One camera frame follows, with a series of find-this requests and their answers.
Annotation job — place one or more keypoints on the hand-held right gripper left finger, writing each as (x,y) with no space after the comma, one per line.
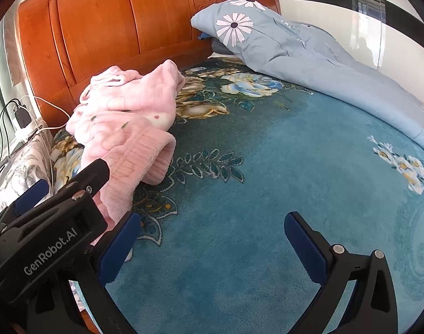
(116,252)

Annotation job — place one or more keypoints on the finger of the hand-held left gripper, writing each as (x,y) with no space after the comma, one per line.
(32,193)
(92,175)

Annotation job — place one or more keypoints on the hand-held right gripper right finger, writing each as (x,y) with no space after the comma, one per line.
(304,247)

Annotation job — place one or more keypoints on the pink floral fleece garment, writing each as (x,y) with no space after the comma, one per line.
(128,111)

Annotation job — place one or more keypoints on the grey floral cloth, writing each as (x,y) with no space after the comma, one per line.
(20,167)

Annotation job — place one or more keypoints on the black power adapter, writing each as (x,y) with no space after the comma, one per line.
(22,117)

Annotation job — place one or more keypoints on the teal floral bed blanket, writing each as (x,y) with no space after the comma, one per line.
(250,181)

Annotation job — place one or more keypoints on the orange wooden headboard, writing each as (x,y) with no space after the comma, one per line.
(93,24)

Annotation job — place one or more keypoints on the small blue object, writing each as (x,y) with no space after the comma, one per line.
(203,36)

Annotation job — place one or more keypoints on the grey pillow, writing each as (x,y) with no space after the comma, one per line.
(220,48)

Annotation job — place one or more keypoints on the light blue daisy quilt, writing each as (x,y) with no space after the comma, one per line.
(302,59)

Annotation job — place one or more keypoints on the glossy white black wardrobe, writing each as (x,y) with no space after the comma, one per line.
(337,0)

